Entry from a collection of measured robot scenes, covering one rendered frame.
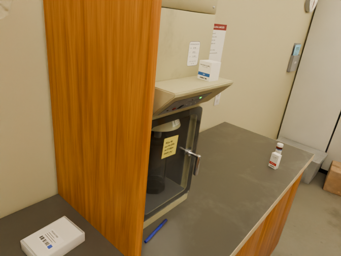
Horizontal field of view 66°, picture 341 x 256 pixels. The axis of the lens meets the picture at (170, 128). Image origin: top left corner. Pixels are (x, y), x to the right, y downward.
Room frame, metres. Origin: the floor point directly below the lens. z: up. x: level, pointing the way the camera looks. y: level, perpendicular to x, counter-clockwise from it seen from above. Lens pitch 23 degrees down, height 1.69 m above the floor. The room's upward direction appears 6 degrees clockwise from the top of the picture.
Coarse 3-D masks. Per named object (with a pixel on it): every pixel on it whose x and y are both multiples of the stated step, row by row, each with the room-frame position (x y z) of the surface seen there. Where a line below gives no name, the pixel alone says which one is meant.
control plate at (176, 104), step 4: (196, 96) 0.77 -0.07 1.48; (200, 96) 0.80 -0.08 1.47; (204, 96) 0.83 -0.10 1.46; (180, 100) 0.71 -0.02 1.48; (184, 100) 0.73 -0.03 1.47; (188, 100) 0.76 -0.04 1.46; (192, 100) 0.79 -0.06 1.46; (196, 100) 0.82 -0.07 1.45; (200, 100) 0.86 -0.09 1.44; (172, 104) 0.70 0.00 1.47; (176, 104) 0.73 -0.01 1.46; (180, 104) 0.75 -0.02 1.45; (184, 104) 0.78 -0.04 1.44; (188, 104) 0.81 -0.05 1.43; (192, 104) 0.85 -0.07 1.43; (168, 108) 0.72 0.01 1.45; (172, 108) 0.75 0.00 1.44; (176, 108) 0.77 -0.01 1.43; (180, 108) 0.81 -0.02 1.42; (164, 112) 0.74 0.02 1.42
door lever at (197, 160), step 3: (189, 153) 0.92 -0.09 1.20; (192, 153) 0.91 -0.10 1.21; (195, 156) 0.90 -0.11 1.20; (198, 156) 0.89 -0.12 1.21; (195, 159) 0.90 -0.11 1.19; (198, 159) 0.89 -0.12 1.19; (195, 162) 0.89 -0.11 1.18; (198, 162) 0.89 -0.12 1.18; (195, 165) 0.89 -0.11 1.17; (198, 165) 0.89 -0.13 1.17; (195, 168) 0.89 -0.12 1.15; (198, 168) 0.90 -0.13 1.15; (195, 171) 0.89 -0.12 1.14; (195, 174) 0.89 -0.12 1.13
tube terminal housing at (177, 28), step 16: (160, 16) 0.76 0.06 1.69; (176, 16) 0.81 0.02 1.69; (192, 16) 0.87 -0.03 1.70; (208, 16) 0.94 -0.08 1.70; (160, 32) 0.76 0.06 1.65; (176, 32) 0.82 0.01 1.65; (192, 32) 0.88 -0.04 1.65; (208, 32) 0.95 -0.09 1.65; (160, 48) 0.77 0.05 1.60; (176, 48) 0.82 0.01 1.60; (208, 48) 0.96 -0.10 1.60; (160, 64) 0.77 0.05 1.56; (176, 64) 0.83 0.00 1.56; (160, 80) 0.78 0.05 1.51; (176, 112) 0.85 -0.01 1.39; (144, 224) 0.76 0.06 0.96
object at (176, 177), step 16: (192, 112) 0.91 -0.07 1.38; (160, 128) 0.78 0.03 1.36; (176, 128) 0.84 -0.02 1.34; (192, 128) 0.92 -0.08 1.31; (160, 144) 0.78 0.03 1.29; (192, 144) 0.93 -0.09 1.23; (160, 160) 0.79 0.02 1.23; (176, 160) 0.86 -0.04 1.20; (192, 160) 0.95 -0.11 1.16; (160, 176) 0.80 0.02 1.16; (176, 176) 0.87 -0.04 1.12; (160, 192) 0.80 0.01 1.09; (176, 192) 0.88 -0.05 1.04; (160, 208) 0.81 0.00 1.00
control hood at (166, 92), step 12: (156, 84) 0.73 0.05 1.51; (168, 84) 0.74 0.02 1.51; (180, 84) 0.76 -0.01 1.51; (192, 84) 0.78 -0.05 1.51; (204, 84) 0.79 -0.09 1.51; (216, 84) 0.82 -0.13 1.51; (228, 84) 0.88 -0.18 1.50; (156, 96) 0.69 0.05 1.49; (168, 96) 0.66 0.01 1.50; (180, 96) 0.67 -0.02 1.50; (192, 96) 0.75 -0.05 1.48; (156, 108) 0.69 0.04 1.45
